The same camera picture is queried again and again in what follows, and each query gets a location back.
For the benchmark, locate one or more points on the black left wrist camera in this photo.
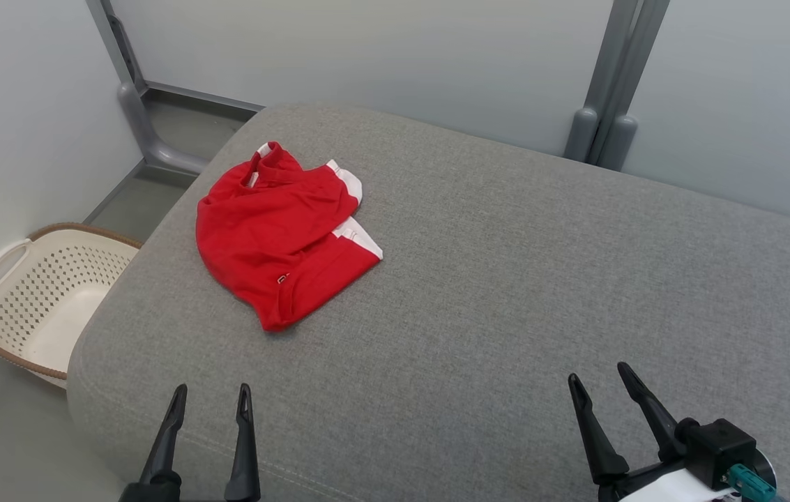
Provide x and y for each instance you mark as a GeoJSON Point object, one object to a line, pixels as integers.
{"type": "Point", "coordinates": [150, 493]}

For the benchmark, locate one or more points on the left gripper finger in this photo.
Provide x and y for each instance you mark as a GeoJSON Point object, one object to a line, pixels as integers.
{"type": "Point", "coordinates": [164, 439]}
{"type": "Point", "coordinates": [245, 453]}

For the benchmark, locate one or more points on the grey curved corner post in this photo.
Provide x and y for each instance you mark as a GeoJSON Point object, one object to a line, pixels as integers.
{"type": "Point", "coordinates": [147, 136]}

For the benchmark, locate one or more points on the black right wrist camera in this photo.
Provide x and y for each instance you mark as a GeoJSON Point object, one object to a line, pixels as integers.
{"type": "Point", "coordinates": [715, 450]}

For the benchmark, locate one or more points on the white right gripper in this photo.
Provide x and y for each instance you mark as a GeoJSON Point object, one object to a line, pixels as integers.
{"type": "Point", "coordinates": [652, 489]}

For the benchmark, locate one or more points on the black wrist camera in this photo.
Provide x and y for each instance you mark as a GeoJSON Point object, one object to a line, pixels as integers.
{"type": "Point", "coordinates": [150, 493]}
{"type": "Point", "coordinates": [715, 450]}

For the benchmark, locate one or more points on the red shorts with white trim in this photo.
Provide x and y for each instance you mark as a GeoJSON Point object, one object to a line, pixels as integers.
{"type": "Point", "coordinates": [269, 237]}

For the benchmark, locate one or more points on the cream perforated laundry basket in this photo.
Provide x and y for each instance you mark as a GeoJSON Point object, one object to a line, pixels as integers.
{"type": "Point", "coordinates": [53, 307]}

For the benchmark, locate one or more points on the grey double partition post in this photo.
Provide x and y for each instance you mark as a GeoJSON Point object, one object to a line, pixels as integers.
{"type": "Point", "coordinates": [607, 132]}

